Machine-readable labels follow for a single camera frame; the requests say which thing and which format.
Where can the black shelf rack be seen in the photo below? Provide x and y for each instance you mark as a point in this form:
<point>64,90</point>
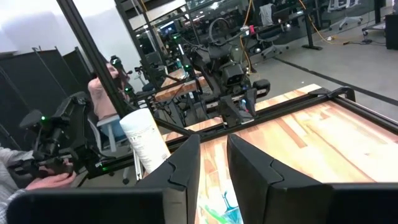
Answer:
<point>155,14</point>

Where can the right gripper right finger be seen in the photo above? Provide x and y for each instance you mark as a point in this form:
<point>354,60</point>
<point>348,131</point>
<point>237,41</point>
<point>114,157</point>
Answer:
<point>273,199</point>

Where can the green toothbrush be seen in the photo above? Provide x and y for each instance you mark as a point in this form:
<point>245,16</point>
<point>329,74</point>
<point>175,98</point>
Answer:
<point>216,216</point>

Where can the black clamp on frame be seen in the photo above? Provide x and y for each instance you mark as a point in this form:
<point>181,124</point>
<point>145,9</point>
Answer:
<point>348,91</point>

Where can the black folding partition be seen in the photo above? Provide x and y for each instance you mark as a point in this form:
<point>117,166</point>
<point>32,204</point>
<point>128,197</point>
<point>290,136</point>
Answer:
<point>31,77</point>

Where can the grey office chair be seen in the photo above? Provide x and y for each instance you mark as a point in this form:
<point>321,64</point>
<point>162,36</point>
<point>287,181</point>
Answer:
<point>270,34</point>

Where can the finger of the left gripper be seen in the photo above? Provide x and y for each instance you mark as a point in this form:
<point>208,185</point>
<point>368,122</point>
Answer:
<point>230,115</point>
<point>250,107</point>

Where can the clear acrylic organizer box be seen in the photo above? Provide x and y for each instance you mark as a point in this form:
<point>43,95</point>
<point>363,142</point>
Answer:
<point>205,199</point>

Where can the white office chair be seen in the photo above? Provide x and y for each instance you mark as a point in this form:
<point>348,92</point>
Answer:
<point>345,12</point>

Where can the black cabinet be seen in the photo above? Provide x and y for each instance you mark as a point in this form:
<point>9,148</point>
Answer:
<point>392,31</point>

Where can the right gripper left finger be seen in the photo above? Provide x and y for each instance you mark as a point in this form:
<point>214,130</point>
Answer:
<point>180,193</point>

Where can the wooden workbench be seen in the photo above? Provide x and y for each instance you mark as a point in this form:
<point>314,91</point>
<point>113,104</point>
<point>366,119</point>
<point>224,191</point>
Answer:
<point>174,87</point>

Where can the blue mouthwash bottle white cap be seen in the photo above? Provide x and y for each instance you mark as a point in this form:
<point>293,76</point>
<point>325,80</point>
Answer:
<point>234,214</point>

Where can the black aluminium table frame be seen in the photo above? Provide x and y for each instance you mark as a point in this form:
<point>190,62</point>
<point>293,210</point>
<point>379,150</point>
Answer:
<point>280,112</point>

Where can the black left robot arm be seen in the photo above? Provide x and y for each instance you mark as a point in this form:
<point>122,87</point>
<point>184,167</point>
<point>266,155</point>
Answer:
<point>217,53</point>

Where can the white cylindrical canister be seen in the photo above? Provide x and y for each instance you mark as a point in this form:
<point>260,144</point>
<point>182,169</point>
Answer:
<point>146,143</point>

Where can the black desk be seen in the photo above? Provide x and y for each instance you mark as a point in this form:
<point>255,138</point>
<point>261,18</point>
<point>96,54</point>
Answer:
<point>308,28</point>

